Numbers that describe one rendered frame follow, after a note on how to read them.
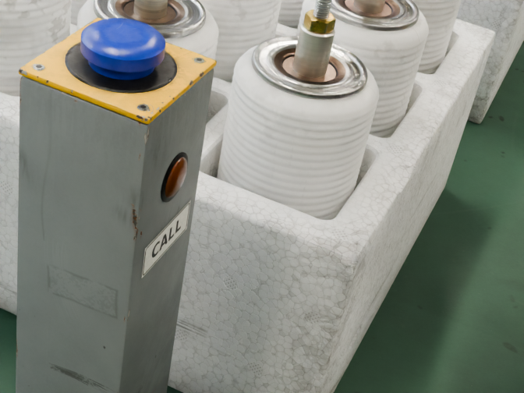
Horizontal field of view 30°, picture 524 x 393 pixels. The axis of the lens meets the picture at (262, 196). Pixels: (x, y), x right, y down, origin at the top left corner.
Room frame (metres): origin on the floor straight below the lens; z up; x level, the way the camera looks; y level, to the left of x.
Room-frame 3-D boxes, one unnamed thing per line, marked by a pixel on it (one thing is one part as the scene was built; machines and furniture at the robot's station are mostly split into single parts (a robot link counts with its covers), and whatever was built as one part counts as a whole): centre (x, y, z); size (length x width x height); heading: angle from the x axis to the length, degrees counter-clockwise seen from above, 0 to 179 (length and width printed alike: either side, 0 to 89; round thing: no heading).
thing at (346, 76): (0.56, -0.01, 0.25); 0.08 x 0.08 x 0.01
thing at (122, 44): (0.41, 0.08, 0.32); 0.04 x 0.04 x 0.02
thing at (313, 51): (0.56, -0.01, 0.26); 0.02 x 0.02 x 0.03
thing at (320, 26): (0.56, -0.01, 0.29); 0.02 x 0.02 x 0.01; 29
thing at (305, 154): (0.56, -0.01, 0.16); 0.10 x 0.10 x 0.18
